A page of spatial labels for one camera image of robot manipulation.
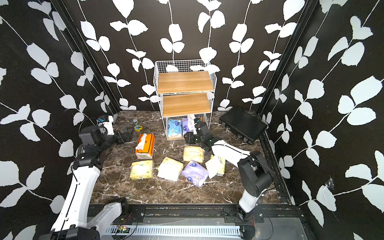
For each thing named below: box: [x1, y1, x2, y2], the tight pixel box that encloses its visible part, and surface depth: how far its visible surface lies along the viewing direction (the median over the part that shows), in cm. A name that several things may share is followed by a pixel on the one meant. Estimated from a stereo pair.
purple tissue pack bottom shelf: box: [182, 117, 194, 137], surface depth 103 cm
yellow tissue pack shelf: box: [183, 146, 205, 163], surface depth 93 cm
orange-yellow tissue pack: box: [157, 156, 184, 182], surface depth 88 cm
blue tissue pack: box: [167, 118, 183, 138], surface depth 106 cm
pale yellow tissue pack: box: [205, 154, 226, 179], surface depth 88 cm
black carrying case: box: [220, 105, 268, 144], surface depth 110 cm
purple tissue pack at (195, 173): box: [181, 160, 209, 188], surface depth 85 cm
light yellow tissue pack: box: [130, 160, 154, 180], surface depth 87 cm
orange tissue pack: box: [135, 133, 156, 160], surface depth 94 cm
